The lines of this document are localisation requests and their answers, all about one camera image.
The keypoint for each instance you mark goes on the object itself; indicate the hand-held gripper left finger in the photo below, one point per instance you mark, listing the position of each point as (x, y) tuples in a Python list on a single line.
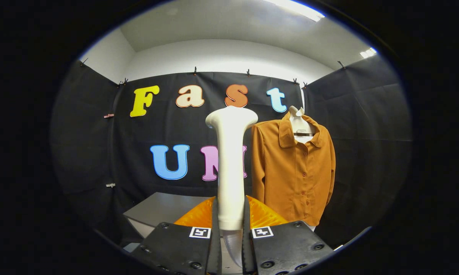
[(214, 252)]

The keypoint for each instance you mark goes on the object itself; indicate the white garment steamer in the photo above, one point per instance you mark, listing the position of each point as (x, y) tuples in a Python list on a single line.
[(231, 172)]

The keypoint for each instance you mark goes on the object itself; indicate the long ceiling light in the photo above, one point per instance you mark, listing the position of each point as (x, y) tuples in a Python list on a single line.
[(298, 8)]

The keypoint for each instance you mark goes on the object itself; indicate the row of black clips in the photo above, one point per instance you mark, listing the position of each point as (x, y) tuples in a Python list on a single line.
[(194, 70)]

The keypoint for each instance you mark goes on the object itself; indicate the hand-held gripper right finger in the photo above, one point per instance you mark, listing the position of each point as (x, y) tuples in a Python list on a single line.
[(248, 252)]

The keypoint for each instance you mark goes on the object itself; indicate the grey cabinet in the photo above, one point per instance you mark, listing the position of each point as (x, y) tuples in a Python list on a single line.
[(160, 208)]

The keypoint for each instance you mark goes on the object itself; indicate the orange button shirt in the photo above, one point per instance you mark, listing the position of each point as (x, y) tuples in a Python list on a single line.
[(290, 179)]

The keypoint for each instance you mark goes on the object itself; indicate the small ceiling light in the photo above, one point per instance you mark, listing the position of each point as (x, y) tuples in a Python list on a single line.
[(368, 53)]

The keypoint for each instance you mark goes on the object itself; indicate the white clothes hanger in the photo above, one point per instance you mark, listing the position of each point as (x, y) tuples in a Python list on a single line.
[(300, 126)]

